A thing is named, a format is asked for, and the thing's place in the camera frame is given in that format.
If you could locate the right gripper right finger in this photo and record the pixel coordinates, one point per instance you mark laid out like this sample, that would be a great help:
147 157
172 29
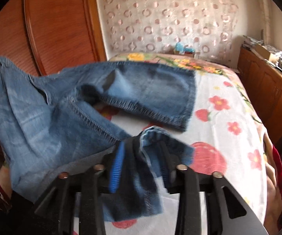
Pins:
226 210

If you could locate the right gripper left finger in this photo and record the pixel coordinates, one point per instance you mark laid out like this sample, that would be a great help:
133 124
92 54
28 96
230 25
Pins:
80 194

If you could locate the floral pink blanket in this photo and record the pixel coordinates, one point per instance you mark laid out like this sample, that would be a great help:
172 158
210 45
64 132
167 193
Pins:
274 199

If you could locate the cardboard box on sideboard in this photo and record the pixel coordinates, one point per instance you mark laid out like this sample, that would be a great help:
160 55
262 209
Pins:
268 52

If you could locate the sheer circle pattern curtain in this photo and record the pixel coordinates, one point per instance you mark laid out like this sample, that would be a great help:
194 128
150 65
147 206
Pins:
206 26

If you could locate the white strawberry print sheet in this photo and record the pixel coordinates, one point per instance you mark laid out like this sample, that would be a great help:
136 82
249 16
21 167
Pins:
224 132

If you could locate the brown wooden wardrobe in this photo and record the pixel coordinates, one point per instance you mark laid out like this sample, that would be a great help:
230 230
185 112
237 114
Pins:
44 36

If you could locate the cardboard box with blue cloth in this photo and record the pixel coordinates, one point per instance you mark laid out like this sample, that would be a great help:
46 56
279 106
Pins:
181 49

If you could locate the wooden sideboard cabinet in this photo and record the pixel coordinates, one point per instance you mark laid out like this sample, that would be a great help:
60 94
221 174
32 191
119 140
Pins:
263 85

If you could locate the blue denim jeans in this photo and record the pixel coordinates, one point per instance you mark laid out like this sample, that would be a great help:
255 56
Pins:
49 125

